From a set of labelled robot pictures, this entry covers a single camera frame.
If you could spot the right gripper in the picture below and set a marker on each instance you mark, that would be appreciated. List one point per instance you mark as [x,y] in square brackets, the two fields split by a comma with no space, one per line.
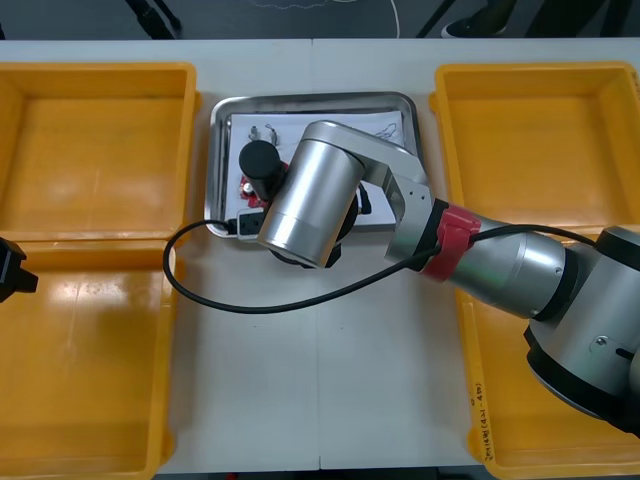
[263,196]

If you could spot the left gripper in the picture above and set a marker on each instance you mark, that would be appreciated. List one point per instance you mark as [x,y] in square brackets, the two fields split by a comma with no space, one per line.
[10,260]

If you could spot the steel tray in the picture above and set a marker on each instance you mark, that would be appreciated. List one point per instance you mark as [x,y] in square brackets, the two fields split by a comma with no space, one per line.
[220,150]

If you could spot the small metal solenoid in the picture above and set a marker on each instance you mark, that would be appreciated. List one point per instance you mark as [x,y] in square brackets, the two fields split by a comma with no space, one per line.
[254,132]

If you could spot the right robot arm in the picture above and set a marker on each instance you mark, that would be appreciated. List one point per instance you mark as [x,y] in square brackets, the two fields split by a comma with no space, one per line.
[320,190]

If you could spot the round red circuit board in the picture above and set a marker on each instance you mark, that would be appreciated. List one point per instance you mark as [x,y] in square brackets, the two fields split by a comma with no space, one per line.
[255,202]

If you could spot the white sheet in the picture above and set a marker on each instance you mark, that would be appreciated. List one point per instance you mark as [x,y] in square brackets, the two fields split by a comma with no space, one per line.
[290,125]

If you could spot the yellow-orange plastic bin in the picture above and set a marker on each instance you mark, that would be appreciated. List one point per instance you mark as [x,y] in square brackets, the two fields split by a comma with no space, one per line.
[525,150]
[500,375]
[75,375]
[100,150]

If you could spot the black stand leg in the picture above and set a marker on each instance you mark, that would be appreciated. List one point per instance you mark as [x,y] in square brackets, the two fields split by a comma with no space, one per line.
[145,21]
[434,19]

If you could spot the person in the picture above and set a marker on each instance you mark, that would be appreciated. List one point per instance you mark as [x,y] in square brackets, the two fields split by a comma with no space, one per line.
[465,27]

